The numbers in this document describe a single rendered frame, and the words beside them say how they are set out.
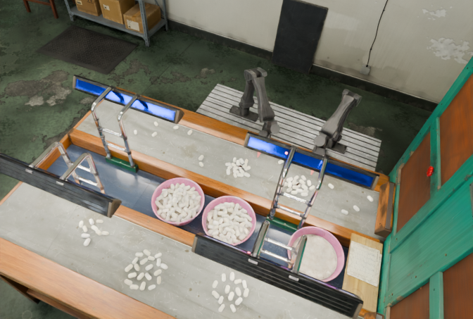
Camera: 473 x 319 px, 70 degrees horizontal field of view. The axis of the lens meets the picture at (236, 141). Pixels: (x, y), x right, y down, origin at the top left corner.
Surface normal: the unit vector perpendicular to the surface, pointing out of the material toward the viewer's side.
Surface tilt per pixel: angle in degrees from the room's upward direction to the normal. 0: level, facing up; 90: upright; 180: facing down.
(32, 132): 0
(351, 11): 90
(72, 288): 0
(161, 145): 0
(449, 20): 90
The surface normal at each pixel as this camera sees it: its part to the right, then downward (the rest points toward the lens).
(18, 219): 0.07, -0.65
